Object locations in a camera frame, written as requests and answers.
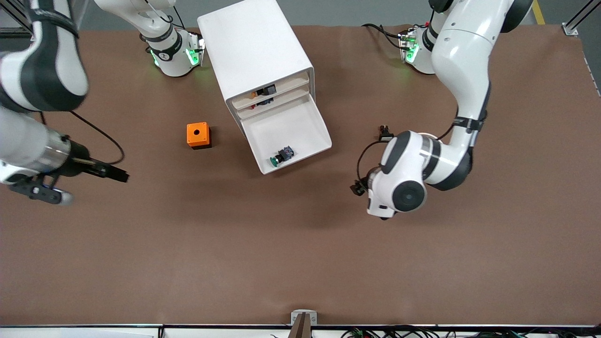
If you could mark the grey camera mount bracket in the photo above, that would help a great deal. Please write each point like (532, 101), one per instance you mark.
(296, 317)

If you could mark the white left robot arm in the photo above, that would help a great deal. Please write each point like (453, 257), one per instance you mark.
(460, 61)

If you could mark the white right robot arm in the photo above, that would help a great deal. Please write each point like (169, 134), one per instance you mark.
(47, 70)

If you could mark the aluminium frame post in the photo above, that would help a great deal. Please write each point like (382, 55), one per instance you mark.
(570, 29)
(11, 21)

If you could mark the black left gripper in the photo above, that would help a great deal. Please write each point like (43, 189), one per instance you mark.
(355, 189)

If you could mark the green mushroom push button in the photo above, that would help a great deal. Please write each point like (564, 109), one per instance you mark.
(283, 156)

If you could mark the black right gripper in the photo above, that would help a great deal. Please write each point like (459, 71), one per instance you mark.
(78, 160)

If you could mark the brown camera pole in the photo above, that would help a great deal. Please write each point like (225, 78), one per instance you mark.
(302, 326)

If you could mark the orange button box with hole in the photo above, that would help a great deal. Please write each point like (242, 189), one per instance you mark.
(202, 131)

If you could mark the white plastic drawer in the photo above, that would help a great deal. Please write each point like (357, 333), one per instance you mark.
(281, 90)
(286, 99)
(291, 126)

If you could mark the black switch with white face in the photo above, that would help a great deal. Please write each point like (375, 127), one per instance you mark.
(385, 131)

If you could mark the white drawer cabinet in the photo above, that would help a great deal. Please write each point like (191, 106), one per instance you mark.
(253, 42)

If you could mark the black push button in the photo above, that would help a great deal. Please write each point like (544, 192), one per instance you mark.
(269, 90)

